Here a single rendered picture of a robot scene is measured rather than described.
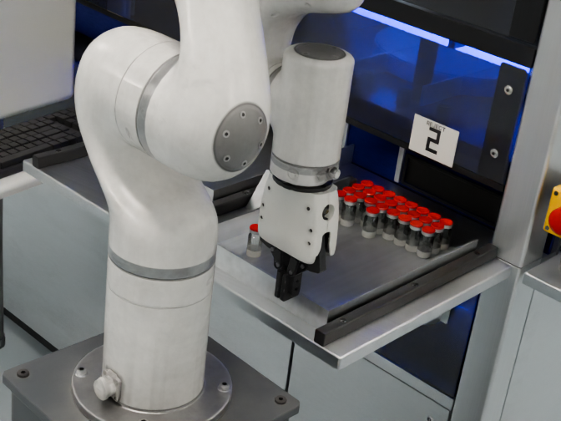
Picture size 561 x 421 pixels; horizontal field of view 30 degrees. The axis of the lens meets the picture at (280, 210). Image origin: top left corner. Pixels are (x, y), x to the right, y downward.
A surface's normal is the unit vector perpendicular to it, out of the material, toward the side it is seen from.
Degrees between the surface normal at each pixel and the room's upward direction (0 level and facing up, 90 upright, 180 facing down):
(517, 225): 90
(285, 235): 95
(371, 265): 0
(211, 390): 0
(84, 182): 0
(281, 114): 90
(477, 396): 90
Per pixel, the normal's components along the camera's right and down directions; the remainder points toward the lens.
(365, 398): -0.69, 0.26
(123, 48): -0.27, -0.64
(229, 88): 0.60, -0.05
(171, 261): 0.21, 0.45
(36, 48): 0.80, 0.35
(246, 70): 0.76, -0.09
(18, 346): 0.11, -0.89
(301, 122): -0.31, 0.40
